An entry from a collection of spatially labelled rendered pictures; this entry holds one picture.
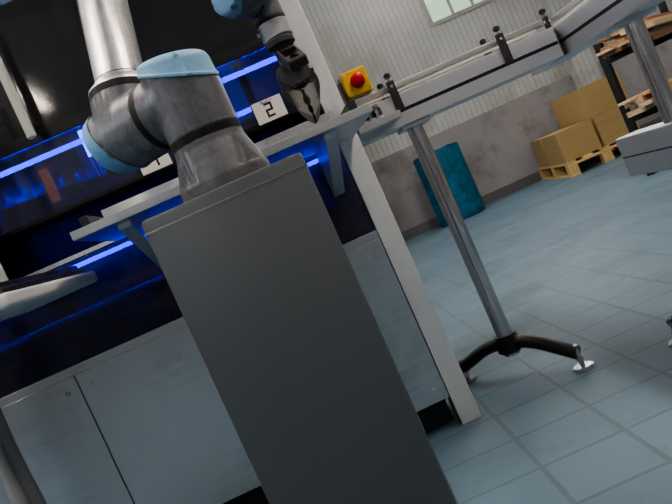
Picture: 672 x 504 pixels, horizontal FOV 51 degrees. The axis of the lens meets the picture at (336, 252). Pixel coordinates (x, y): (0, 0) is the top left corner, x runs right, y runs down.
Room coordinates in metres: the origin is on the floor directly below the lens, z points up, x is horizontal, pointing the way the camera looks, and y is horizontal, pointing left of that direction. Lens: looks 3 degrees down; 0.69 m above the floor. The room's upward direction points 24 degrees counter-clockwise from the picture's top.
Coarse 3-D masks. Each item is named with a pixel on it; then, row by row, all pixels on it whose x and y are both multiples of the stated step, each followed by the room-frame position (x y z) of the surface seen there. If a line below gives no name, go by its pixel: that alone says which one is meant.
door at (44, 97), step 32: (0, 0) 1.90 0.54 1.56; (32, 0) 1.90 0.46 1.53; (64, 0) 1.91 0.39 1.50; (0, 32) 1.89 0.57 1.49; (32, 32) 1.90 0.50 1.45; (64, 32) 1.90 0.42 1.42; (32, 64) 1.90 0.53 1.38; (64, 64) 1.90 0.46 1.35; (0, 96) 1.89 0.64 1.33; (32, 96) 1.89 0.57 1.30; (64, 96) 1.90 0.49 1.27; (0, 128) 1.89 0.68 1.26
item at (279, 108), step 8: (272, 96) 1.92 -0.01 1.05; (280, 96) 1.92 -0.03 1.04; (256, 104) 1.92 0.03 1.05; (272, 104) 1.92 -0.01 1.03; (280, 104) 1.92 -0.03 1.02; (256, 112) 1.92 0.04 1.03; (264, 112) 1.92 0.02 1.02; (272, 112) 1.92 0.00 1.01; (280, 112) 1.92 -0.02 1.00; (264, 120) 1.92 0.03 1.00
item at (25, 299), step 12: (72, 276) 1.61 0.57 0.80; (84, 276) 1.66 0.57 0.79; (96, 276) 1.73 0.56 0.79; (24, 288) 1.38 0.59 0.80; (36, 288) 1.42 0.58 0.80; (48, 288) 1.47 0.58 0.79; (60, 288) 1.52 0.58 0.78; (72, 288) 1.59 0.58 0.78; (0, 300) 1.29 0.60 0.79; (12, 300) 1.31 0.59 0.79; (24, 300) 1.36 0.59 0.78; (36, 300) 1.44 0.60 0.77; (48, 300) 1.63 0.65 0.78; (0, 312) 1.33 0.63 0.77; (12, 312) 1.48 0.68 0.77; (24, 312) 1.68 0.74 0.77
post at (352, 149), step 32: (288, 0) 1.93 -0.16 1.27; (320, 64) 1.94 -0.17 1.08; (320, 96) 1.93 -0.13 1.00; (352, 160) 1.93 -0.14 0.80; (384, 224) 1.93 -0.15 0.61; (416, 288) 1.93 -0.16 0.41; (416, 320) 1.93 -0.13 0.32; (448, 352) 1.94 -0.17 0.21; (448, 384) 1.93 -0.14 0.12; (480, 416) 1.94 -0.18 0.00
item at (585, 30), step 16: (576, 0) 1.99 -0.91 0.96; (592, 0) 1.87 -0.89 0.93; (608, 0) 1.80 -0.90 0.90; (624, 0) 1.73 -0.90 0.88; (640, 0) 1.67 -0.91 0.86; (656, 0) 1.69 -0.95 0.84; (544, 16) 2.13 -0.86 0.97; (560, 16) 2.11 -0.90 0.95; (576, 16) 1.97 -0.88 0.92; (592, 16) 1.90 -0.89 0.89; (608, 16) 1.83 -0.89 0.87; (624, 16) 1.76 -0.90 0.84; (560, 32) 2.09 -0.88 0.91; (576, 32) 2.01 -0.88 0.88; (592, 32) 1.93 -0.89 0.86; (608, 32) 1.99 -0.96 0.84; (576, 48) 2.05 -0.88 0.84
